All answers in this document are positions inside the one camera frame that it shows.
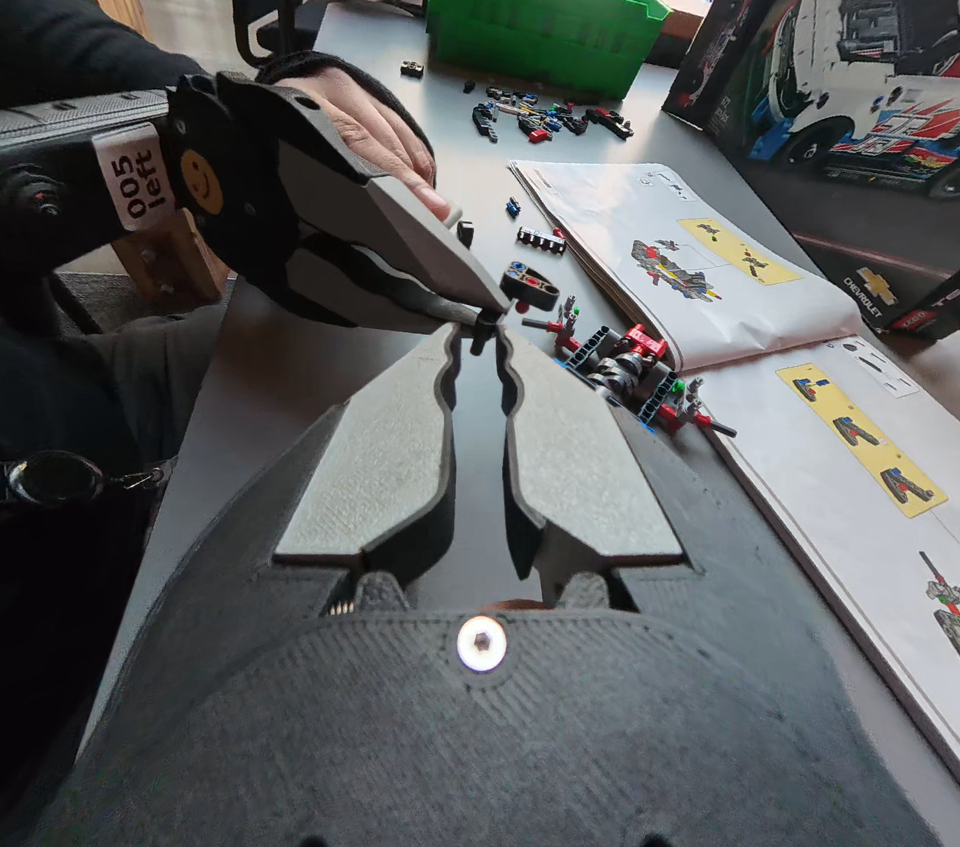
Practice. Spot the black lego beam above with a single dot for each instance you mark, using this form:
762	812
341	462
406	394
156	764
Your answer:
540	239

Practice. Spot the black lego set box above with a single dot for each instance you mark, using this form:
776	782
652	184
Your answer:
825	74

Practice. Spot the small black lego brick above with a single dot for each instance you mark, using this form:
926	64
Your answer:
465	234

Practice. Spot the black pinned lego liftarm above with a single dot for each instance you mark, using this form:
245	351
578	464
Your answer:
536	288

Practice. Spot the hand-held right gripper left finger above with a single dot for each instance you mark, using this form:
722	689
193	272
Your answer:
375	472

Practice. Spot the black lego connector piece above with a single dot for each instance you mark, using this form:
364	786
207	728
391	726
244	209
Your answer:
412	67

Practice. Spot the pile of loose lego pieces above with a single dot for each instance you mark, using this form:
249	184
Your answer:
540	116

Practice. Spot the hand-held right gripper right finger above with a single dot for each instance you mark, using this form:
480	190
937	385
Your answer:
585	472

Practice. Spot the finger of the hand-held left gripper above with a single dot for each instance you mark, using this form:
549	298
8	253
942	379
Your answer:
322	284
427	239

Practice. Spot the person's left hand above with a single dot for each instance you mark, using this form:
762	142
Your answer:
360	119

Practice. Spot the green plastic bin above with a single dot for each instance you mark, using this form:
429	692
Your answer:
525	44

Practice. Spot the white instruction booklet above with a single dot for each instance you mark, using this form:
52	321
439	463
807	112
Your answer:
675	224

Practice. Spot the lego chassis assembly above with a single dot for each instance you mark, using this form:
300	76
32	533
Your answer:
630	359

